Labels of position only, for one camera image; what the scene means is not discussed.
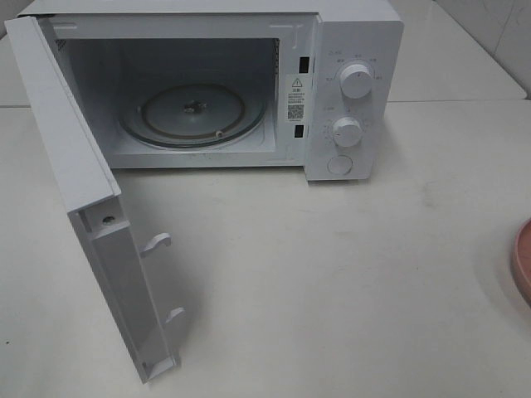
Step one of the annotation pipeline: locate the white microwave oven body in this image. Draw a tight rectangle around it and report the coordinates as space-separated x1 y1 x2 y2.
13 1 404 181

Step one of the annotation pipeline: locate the glass microwave turntable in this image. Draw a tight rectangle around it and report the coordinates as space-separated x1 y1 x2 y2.
119 82 267 149

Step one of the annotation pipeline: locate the pink round plate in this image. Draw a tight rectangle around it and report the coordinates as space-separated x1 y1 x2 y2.
511 220 531 304

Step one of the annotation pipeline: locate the white dial knob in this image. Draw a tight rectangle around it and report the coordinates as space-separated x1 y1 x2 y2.
338 61 374 100
332 117 363 148

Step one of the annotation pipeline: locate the white microwave door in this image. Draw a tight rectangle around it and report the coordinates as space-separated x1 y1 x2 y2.
6 16 183 383

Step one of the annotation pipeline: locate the white warning label sticker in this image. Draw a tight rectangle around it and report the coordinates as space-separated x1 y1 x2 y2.
285 74 308 122

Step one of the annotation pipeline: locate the round white door button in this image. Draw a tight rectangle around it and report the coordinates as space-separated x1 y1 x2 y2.
327 155 353 176

